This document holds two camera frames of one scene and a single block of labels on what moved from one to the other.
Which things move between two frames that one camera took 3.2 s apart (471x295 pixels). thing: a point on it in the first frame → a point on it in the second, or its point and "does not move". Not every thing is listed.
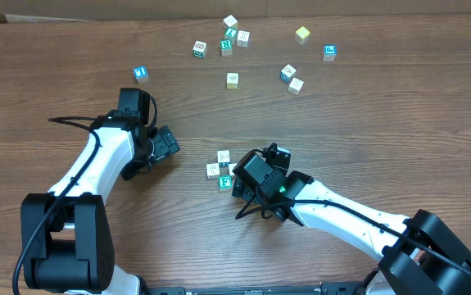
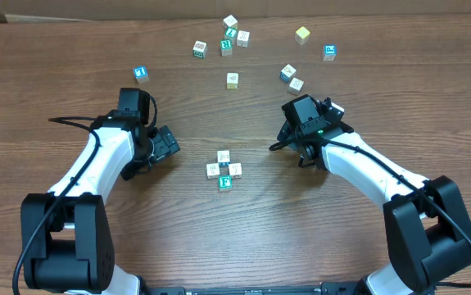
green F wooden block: x=225 y=183 does not move
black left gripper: x=165 y=144 does not move
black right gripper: x=240 y=188 → x=308 y=154
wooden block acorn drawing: x=231 y=166 does not move
